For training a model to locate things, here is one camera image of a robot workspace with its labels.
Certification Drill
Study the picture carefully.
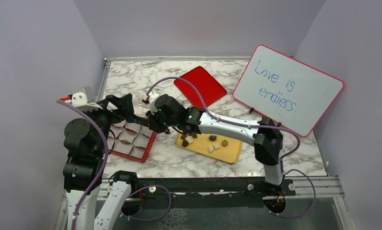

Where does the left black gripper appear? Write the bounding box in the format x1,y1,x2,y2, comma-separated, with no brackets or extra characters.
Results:
81,92,134,155

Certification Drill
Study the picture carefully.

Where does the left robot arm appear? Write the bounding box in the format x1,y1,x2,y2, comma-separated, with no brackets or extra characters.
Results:
57,93,147,230

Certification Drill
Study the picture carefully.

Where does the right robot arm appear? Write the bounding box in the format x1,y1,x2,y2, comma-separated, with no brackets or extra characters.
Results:
146,92,284,195

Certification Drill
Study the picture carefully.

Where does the white chocolate bar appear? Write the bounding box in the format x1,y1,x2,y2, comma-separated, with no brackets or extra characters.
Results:
185,136,193,144

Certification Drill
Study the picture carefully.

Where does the dark oval chocolate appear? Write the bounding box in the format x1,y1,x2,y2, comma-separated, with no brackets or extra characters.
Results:
208,135,217,142

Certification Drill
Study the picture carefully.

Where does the round caramel chocolate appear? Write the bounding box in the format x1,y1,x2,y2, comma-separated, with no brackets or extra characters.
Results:
221,139,229,147

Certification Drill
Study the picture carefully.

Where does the red compartment box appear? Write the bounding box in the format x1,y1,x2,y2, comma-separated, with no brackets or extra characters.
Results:
107,121,157,163

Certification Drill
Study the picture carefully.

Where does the red box lid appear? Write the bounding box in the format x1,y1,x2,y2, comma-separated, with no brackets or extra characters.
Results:
174,66,227,108

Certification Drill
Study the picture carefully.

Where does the yellow plastic tray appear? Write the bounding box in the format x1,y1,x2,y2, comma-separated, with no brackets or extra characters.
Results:
175,134,242,164

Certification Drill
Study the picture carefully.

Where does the pink framed whiteboard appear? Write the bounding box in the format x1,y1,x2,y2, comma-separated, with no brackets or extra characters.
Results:
232,45,345,137

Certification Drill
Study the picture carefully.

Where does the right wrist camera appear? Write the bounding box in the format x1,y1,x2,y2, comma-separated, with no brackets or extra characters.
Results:
143,92,160,115

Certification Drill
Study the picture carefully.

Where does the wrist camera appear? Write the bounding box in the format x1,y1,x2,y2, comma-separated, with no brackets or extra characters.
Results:
60,87,102,112
143,92,160,115

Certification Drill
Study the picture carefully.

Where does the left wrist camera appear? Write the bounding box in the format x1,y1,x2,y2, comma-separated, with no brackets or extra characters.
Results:
60,87,102,112

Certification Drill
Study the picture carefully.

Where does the black mounting rail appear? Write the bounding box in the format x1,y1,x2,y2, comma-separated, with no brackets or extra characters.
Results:
122,177,296,214

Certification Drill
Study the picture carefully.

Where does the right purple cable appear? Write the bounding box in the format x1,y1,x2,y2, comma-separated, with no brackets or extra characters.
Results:
145,77,317,219

